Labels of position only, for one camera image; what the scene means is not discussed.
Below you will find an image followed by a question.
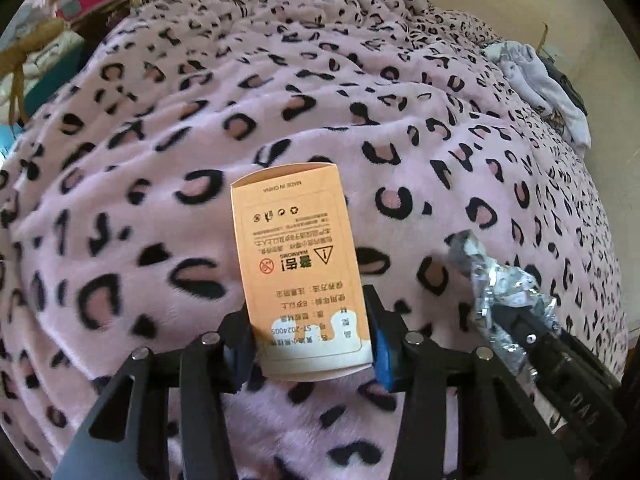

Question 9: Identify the white grey clothes pile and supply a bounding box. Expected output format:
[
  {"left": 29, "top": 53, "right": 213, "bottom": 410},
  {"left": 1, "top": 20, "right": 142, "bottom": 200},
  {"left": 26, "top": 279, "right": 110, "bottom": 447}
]
[{"left": 483, "top": 40, "right": 591, "bottom": 158}]

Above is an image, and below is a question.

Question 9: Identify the silver checkered foil bag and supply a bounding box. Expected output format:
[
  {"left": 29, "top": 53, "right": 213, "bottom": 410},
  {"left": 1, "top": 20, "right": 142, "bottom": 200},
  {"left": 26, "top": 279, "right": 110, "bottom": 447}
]
[{"left": 448, "top": 230, "right": 561, "bottom": 376}]

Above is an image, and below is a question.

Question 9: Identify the orange small carton box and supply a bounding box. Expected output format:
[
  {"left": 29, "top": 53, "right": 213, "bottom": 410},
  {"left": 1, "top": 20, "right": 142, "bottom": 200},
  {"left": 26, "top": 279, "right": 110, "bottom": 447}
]
[{"left": 231, "top": 162, "right": 373, "bottom": 382}]

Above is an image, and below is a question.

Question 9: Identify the pink leopard print blanket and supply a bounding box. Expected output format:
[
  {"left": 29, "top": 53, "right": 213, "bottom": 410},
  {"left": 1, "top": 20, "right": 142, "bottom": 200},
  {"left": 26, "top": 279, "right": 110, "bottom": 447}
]
[{"left": 1, "top": 0, "right": 627, "bottom": 479}]

